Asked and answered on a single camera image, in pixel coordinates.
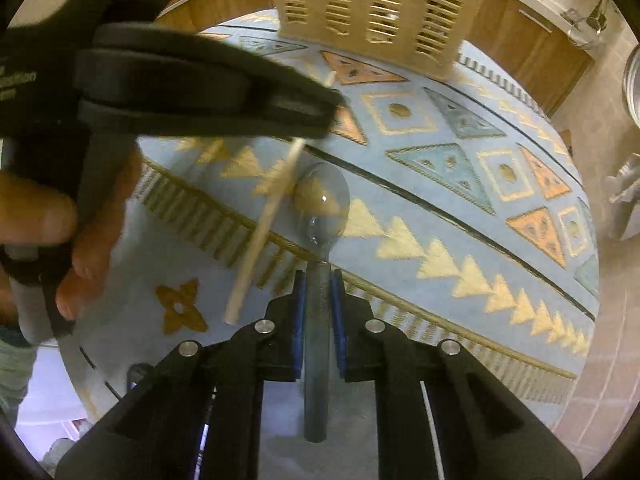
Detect person's grey trousers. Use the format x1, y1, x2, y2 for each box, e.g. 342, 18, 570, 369
0, 325, 39, 426

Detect blue patterned tablecloth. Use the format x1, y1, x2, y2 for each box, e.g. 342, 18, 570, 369
61, 9, 602, 480

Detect metal spoon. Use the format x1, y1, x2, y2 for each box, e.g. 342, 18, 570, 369
292, 161, 351, 445

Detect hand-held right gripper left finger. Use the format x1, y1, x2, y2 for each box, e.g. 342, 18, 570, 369
55, 269, 307, 480

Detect yellow plastic slotted basket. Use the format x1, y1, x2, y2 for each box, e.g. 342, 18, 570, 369
265, 0, 496, 82

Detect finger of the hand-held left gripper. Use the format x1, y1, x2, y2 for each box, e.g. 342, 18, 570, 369
79, 99, 334, 141
74, 25, 347, 114

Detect person's left hand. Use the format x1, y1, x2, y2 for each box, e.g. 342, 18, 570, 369
0, 142, 146, 326

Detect wooden chopstick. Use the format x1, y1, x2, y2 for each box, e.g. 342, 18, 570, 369
223, 70, 338, 325

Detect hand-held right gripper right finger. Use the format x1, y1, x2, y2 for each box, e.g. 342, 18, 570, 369
332, 267, 583, 480

